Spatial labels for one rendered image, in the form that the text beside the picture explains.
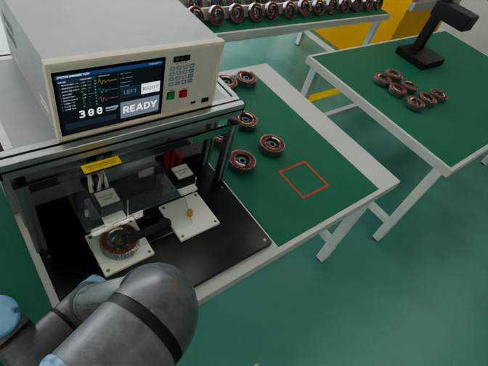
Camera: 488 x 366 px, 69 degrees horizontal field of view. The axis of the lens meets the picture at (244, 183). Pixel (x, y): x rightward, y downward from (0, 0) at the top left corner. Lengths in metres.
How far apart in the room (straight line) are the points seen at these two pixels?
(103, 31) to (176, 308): 0.69
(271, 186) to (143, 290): 1.04
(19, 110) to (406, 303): 2.14
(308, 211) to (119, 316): 1.06
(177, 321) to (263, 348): 1.49
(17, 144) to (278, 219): 0.85
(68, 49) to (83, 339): 0.61
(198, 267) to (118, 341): 0.72
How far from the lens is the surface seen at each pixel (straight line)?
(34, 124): 1.00
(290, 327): 2.00
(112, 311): 0.45
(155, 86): 0.95
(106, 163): 0.96
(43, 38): 0.91
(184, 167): 1.16
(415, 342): 2.33
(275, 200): 1.38
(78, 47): 0.88
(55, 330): 0.82
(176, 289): 0.46
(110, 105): 0.93
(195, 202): 1.25
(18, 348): 0.82
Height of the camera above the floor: 1.76
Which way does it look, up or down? 46 degrees down
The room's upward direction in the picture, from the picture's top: 20 degrees clockwise
